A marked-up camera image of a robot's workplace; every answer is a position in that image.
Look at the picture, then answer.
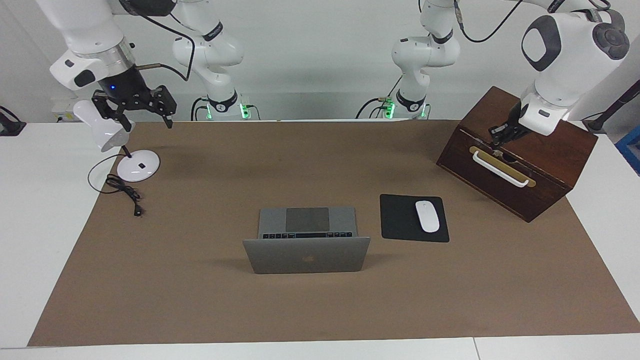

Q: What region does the silver laptop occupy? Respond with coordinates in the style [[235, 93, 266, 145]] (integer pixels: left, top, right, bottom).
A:
[[242, 206, 372, 275]]

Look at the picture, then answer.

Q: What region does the white desk lamp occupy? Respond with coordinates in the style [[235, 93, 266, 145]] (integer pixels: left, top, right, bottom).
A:
[[73, 100, 161, 183]]

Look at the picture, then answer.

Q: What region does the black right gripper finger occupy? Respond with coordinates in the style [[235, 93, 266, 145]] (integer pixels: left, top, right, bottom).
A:
[[92, 91, 133, 133], [145, 86, 178, 129]]

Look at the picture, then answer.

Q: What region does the brown table mat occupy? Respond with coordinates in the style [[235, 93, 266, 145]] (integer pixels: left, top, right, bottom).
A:
[[27, 119, 640, 347]]

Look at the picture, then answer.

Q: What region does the white box handle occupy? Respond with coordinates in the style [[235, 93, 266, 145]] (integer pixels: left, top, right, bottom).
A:
[[472, 150, 530, 189]]

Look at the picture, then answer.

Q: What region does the black mouse pad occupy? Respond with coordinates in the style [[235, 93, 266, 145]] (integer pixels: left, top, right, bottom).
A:
[[379, 194, 450, 243]]

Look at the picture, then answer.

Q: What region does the dark brown wooden box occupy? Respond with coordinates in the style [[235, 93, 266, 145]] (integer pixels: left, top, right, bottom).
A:
[[436, 86, 599, 223]]

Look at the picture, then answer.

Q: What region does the black left base cable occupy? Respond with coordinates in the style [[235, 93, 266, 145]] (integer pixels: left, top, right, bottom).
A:
[[356, 75, 401, 120]]

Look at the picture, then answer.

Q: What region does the white wall socket strip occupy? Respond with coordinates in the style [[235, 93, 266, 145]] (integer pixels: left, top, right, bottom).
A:
[[51, 97, 81, 123]]

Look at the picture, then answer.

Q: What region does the black lamp power cable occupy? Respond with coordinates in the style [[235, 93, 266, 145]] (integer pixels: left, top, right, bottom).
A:
[[87, 152, 146, 218]]

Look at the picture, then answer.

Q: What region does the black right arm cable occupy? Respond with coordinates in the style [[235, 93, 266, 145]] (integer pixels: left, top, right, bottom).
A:
[[117, 0, 196, 82]]

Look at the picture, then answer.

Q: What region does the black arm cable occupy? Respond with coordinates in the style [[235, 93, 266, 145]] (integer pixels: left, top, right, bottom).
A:
[[452, 0, 613, 43], [117, 0, 196, 82]]

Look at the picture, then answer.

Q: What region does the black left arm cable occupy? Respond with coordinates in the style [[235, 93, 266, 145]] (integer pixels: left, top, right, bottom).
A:
[[452, 0, 613, 43]]

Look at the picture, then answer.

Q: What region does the white computer mouse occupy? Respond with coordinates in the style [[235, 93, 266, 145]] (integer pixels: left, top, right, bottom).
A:
[[415, 200, 441, 234]]

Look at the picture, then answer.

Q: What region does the black stand leg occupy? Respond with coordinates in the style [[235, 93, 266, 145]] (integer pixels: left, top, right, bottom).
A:
[[582, 80, 640, 133]]

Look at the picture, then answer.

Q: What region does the black clamp mount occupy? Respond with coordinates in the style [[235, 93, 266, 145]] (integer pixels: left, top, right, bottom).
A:
[[0, 106, 27, 137]]

